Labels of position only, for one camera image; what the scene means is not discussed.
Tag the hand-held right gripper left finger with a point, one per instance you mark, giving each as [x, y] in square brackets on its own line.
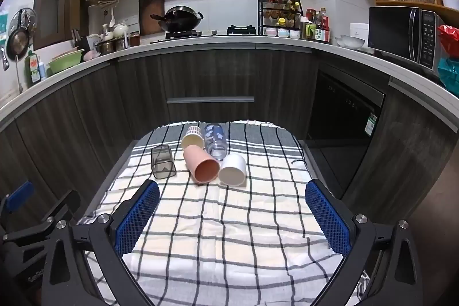
[138, 216]

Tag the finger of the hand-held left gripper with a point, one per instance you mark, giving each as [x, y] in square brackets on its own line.
[57, 211]
[19, 196]

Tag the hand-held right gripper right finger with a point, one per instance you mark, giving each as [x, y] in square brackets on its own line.
[330, 220]

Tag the grey transparent cup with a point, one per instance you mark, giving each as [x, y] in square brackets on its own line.
[163, 162]

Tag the pink cup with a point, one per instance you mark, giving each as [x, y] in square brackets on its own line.
[200, 166]

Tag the cream ribbed cup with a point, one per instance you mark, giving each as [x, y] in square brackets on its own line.
[192, 139]

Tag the white cup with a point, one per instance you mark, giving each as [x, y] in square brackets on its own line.
[233, 169]

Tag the clear glass cup blue print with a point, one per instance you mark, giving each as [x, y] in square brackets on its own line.
[215, 143]

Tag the white checked cloth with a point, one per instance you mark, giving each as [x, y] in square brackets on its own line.
[222, 227]

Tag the black dishwasher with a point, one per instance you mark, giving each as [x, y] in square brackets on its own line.
[340, 119]

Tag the blue bottle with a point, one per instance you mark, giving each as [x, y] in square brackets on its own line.
[43, 69]

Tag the green dish soap bottle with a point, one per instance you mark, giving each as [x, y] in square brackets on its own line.
[32, 67]

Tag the green plastic basin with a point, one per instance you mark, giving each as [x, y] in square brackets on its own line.
[66, 62]

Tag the hanging frying pan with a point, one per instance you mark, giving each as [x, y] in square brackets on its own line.
[18, 39]

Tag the knife block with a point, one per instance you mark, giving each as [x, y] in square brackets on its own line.
[79, 40]

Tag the steel pot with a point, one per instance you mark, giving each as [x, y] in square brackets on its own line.
[105, 47]

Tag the brown clay pot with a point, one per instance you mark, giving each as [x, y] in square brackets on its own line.
[135, 39]

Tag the white bowl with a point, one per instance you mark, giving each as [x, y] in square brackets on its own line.
[353, 41]

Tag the white teapot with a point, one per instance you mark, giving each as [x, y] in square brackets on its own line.
[121, 30]

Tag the teal plastic bag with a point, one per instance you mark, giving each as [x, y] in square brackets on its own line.
[450, 74]

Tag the white rice cooker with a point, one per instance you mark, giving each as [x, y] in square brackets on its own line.
[358, 31]

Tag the cluster of sauce bottles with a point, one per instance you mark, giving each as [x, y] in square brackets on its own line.
[317, 26]

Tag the gas stove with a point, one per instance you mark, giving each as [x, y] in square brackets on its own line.
[215, 34]

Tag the black microwave oven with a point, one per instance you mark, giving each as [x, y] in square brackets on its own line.
[398, 33]

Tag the white ladle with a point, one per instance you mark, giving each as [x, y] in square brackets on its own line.
[112, 19]

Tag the black wok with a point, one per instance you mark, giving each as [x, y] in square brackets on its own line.
[179, 18]

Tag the dark wooden cutting board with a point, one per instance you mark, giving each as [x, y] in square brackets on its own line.
[150, 14]

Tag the black spice rack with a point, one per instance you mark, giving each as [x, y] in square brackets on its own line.
[278, 14]

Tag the red plastic bag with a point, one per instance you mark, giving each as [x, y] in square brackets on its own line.
[450, 40]

